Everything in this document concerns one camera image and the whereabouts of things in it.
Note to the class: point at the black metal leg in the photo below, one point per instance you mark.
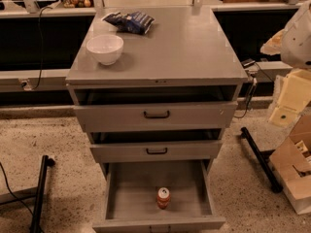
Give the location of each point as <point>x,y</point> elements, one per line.
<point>262,157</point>
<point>35,223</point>

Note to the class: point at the grey drawer cabinet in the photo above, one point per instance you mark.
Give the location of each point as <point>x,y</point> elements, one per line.
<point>185,51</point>

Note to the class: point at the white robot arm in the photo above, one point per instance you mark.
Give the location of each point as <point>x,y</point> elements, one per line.
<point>293,43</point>

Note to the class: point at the black drawer handle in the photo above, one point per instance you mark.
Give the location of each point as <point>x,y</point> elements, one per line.
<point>156,116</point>
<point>156,151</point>

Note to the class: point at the black metal leg right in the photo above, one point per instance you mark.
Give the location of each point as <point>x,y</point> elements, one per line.
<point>262,157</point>

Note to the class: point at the red coke can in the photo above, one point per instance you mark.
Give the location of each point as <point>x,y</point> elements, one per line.
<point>163,197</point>

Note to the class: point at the black top drawer handle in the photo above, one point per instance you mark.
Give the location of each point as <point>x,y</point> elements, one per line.
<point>156,116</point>

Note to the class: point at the black metal leg left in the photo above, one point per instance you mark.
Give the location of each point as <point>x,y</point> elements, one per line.
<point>35,223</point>

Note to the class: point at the grey bottom drawer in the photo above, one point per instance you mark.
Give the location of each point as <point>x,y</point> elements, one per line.
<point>130,198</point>

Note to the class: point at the grey middle drawer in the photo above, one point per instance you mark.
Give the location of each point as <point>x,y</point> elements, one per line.
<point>128,147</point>

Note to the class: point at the grey drawer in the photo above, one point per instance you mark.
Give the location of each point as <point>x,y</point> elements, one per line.
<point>101,111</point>
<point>128,147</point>
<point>130,198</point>

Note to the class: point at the black middle drawer handle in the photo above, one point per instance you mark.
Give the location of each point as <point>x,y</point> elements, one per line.
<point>156,151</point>

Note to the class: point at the white bowl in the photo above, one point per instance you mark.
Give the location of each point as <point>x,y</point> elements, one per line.
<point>105,49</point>

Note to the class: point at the blue chip bag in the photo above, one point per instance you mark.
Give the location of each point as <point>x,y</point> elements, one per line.
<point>136,22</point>

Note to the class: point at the cardboard box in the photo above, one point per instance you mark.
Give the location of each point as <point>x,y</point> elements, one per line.
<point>292,168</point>

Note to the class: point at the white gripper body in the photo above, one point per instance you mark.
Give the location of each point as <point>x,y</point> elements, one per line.
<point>297,43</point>

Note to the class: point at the grey top drawer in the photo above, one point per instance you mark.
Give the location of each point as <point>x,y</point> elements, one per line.
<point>101,111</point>

